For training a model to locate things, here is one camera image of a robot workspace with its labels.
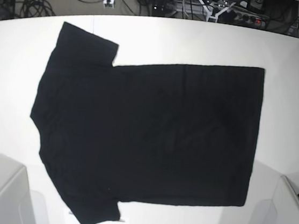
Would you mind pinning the black T-shirt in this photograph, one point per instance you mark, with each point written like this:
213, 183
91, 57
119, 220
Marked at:
164, 134

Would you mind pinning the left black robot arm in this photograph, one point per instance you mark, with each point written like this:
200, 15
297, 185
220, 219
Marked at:
213, 9

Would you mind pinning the white left partition panel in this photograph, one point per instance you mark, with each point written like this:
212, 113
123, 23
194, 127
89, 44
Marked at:
15, 199

